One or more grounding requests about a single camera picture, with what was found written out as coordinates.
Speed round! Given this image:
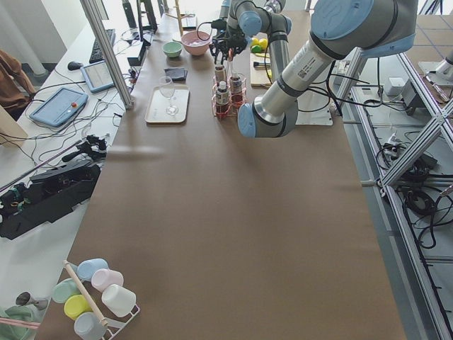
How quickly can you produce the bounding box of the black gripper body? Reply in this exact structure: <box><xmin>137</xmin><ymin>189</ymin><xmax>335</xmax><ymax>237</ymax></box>
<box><xmin>209</xmin><ymin>20</ymin><xmax>229</xmax><ymax>64</ymax></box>
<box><xmin>226</xmin><ymin>33</ymin><xmax>247</xmax><ymax>57</ymax></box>

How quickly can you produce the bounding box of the copper wire bottle basket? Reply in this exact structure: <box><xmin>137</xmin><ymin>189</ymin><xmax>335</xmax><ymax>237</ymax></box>
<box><xmin>211</xmin><ymin>49</ymin><xmax>247</xmax><ymax>120</ymax></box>

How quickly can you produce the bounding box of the tea bottle white cap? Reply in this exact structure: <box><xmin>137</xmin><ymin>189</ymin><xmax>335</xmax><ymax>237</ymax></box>
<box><xmin>215</xmin><ymin>82</ymin><xmax>229</xmax><ymax>115</ymax></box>
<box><xmin>229</xmin><ymin>72</ymin><xmax>243</xmax><ymax>106</ymax></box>

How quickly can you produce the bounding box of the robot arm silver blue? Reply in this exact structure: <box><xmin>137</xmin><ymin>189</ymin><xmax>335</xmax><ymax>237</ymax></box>
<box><xmin>209</xmin><ymin>1</ymin><xmax>230</xmax><ymax>65</ymax></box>
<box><xmin>227</xmin><ymin>1</ymin><xmax>418</xmax><ymax>137</ymax></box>

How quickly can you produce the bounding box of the pink bowl with ice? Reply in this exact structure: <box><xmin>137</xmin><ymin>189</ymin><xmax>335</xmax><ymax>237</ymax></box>
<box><xmin>181</xmin><ymin>30</ymin><xmax>211</xmax><ymax>56</ymax></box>

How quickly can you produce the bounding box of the steel muddler black tip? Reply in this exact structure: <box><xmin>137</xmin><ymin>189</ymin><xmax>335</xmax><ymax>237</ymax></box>
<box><xmin>253</xmin><ymin>61</ymin><xmax>270</xmax><ymax>69</ymax></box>

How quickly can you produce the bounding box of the wooden cutting board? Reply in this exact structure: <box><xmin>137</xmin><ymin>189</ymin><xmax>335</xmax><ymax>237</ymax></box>
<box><xmin>249</xmin><ymin>53</ymin><xmax>272</xmax><ymax>87</ymax></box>

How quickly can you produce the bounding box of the small mint green bowl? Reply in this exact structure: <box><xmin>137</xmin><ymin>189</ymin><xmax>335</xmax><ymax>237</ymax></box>
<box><xmin>162</xmin><ymin>41</ymin><xmax>183</xmax><ymax>58</ymax></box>

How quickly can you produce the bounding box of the grey folded cloth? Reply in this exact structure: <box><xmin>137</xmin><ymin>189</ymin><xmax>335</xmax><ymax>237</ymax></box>
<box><xmin>164</xmin><ymin>67</ymin><xmax>188</xmax><ymax>82</ymax></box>

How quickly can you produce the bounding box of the clear wine glass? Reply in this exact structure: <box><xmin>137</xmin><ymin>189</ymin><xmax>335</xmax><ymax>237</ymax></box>
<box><xmin>159</xmin><ymin>76</ymin><xmax>178</xmax><ymax>115</ymax></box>

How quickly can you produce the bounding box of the cream serving tray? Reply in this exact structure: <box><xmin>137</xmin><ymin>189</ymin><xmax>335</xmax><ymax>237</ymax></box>
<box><xmin>144</xmin><ymin>84</ymin><xmax>190</xmax><ymax>124</ymax></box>

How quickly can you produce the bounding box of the black keyboard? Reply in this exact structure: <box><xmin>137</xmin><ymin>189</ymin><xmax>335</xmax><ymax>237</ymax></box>
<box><xmin>88</xmin><ymin>28</ymin><xmax>117</xmax><ymax>64</ymax></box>

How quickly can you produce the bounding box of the blue teach pendant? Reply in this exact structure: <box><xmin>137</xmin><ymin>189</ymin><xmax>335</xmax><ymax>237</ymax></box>
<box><xmin>29</xmin><ymin>88</ymin><xmax>88</xmax><ymax>127</ymax></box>
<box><xmin>80</xmin><ymin>60</ymin><xmax>114</xmax><ymax>94</ymax></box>

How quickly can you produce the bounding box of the black computer mouse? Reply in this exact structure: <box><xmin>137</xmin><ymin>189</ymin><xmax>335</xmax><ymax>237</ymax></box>
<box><xmin>67</xmin><ymin>61</ymin><xmax>84</xmax><ymax>71</ymax></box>

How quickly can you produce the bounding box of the black equipment case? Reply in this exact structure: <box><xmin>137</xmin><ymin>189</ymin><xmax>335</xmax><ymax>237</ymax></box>
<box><xmin>1</xmin><ymin>160</ymin><xmax>101</xmax><ymax>239</ymax></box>

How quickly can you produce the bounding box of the light blue plastic cup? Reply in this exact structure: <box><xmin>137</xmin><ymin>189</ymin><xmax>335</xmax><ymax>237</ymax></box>
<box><xmin>76</xmin><ymin>258</ymin><xmax>109</xmax><ymax>281</ymax></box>

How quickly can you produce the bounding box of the pink plastic cup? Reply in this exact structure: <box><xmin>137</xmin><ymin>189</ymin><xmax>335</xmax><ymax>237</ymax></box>
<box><xmin>91</xmin><ymin>268</ymin><xmax>124</xmax><ymax>293</ymax></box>

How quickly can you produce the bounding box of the white plastic cup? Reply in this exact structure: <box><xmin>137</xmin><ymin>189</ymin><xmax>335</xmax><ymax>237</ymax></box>
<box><xmin>101</xmin><ymin>284</ymin><xmax>137</xmax><ymax>317</ymax></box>

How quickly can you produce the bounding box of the green plastic cup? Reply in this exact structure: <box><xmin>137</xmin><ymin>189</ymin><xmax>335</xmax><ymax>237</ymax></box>
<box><xmin>52</xmin><ymin>278</ymin><xmax>80</xmax><ymax>304</ymax></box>

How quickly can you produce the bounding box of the yellow plastic cup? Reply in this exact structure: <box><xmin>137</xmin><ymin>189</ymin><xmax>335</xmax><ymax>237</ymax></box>
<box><xmin>64</xmin><ymin>294</ymin><xmax>92</xmax><ymax>320</ymax></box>

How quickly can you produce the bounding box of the grey plastic cup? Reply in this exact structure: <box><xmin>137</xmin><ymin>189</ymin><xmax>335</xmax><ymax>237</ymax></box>
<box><xmin>74</xmin><ymin>312</ymin><xmax>107</xmax><ymax>340</ymax></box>

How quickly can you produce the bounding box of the steel cocktail jigger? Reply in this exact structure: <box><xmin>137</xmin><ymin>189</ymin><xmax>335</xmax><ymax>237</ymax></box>
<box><xmin>16</xmin><ymin>291</ymin><xmax>49</xmax><ymax>310</ymax></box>

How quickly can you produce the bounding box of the green bowl with utensils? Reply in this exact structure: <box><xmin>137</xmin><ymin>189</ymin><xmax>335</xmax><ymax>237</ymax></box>
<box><xmin>1</xmin><ymin>305</ymin><xmax>42</xmax><ymax>339</ymax></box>

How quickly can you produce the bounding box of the aluminium frame post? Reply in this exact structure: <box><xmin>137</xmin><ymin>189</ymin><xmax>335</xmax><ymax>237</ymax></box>
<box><xmin>80</xmin><ymin>0</ymin><xmax>133</xmax><ymax>110</ymax></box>

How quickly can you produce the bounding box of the white wire cup rack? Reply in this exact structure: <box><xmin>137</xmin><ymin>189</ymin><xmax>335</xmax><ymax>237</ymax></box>
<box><xmin>63</xmin><ymin>261</ymin><xmax>140</xmax><ymax>339</ymax></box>

